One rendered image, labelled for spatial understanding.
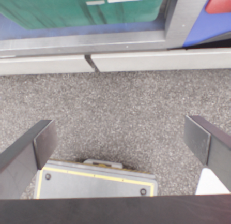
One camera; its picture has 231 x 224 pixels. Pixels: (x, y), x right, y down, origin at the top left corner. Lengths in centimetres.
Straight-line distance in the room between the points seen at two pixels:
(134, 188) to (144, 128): 46
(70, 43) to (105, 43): 15
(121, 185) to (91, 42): 74
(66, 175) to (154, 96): 81
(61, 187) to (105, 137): 46
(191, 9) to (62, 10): 35
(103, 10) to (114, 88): 97
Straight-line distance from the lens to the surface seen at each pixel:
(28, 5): 41
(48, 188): 114
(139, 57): 85
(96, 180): 102
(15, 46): 89
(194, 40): 75
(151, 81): 132
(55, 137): 16
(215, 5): 58
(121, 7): 38
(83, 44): 74
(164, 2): 76
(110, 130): 129
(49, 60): 95
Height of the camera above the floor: 127
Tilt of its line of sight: 80 degrees down
